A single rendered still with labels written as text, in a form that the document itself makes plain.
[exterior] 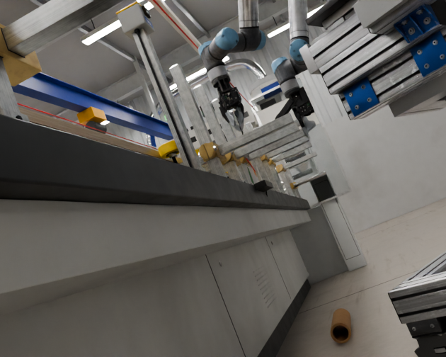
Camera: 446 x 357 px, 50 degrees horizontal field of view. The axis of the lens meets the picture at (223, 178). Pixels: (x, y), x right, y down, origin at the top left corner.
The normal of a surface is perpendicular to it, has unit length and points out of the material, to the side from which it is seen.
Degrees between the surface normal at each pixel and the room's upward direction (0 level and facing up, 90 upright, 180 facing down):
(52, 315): 90
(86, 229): 90
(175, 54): 90
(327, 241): 90
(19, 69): 180
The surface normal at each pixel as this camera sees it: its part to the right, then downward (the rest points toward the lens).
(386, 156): -0.29, -0.05
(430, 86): -0.69, 0.16
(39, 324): 0.89, -0.40
